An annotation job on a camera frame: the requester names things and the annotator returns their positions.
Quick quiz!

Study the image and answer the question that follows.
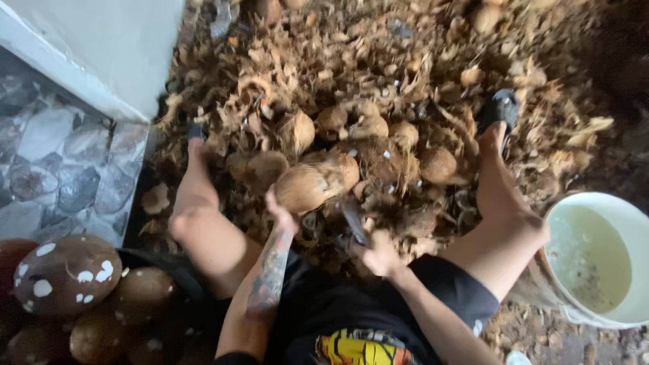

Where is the person's right hand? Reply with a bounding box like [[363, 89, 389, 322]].
[[354, 230, 407, 279]]

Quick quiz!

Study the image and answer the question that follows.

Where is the person's left hand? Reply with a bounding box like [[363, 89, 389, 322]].
[[264, 185, 301, 236]]

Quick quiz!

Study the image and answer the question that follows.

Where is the dark blade knife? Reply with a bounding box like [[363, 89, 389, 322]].
[[340, 202, 372, 250]]

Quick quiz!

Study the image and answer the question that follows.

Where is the husked brown coconut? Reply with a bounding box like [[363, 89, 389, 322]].
[[274, 162, 342, 215]]

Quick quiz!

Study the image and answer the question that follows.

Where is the black printed shirt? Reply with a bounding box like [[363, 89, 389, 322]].
[[213, 251, 502, 365]]

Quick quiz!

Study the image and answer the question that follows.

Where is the person's left leg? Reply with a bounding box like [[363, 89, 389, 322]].
[[168, 137, 264, 301]]

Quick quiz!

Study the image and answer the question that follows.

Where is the person's leg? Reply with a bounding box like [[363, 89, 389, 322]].
[[168, 137, 264, 301], [437, 121, 551, 304]]

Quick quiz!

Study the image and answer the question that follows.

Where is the pile of fibrous brown coconuts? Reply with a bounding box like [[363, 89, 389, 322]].
[[225, 105, 459, 197]]

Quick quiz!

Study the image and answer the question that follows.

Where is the person's right leg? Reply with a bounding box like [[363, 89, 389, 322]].
[[437, 121, 551, 304]]

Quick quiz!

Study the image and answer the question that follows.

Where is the heap of coconut husk scraps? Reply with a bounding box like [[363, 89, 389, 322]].
[[136, 0, 649, 365]]

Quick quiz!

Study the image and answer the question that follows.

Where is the pile of peeled dark coconuts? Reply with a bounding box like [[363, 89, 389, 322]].
[[0, 233, 203, 365]]

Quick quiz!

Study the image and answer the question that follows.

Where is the white bucket of coconut water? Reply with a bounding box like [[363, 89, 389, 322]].
[[512, 192, 649, 330]]

